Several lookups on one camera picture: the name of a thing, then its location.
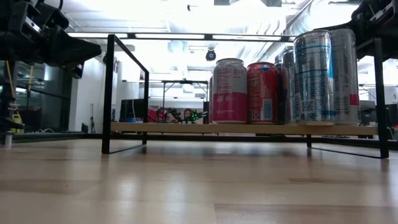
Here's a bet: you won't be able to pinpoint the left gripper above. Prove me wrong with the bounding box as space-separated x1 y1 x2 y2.
9 0 103 70

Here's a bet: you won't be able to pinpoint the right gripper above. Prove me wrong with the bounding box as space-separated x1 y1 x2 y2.
315 0 393 60

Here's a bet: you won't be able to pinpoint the tall silver can black lid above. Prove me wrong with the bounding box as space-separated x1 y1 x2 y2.
329 27 361 126

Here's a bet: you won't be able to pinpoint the wooden shelf black metal frame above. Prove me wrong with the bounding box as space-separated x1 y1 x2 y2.
101 33 390 159

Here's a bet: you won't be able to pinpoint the silver and red soda can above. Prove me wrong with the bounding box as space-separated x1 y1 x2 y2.
208 76 214 124
211 58 249 125

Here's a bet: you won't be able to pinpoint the black tripod stand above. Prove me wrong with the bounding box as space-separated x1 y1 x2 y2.
88 103 96 134

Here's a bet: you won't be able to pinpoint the silver ventilation ducts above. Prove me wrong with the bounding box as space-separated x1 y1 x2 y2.
248 15 296 63

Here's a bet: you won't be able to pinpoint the yellow-green tool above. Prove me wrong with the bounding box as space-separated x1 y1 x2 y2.
11 112 26 134

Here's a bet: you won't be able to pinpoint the linear ceiling light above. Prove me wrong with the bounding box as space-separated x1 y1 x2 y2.
67 32 296 44

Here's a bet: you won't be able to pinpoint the red background object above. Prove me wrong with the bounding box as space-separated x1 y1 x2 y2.
147 107 160 123

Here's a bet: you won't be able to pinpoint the black ceiling spotlight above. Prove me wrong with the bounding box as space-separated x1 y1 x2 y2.
205 48 218 62

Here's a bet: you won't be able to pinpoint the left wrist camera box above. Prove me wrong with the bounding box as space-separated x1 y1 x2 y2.
71 62 85 80

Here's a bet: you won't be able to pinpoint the yellow extension cable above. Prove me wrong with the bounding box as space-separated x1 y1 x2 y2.
5 60 35 125

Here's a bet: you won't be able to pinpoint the white post cap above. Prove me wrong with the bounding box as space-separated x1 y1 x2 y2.
4 131 14 149

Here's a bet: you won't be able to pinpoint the black frame background table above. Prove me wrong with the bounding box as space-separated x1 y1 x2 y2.
161 80 210 108

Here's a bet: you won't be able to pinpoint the black aluminium table frame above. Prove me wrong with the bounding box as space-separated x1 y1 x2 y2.
0 132 398 149

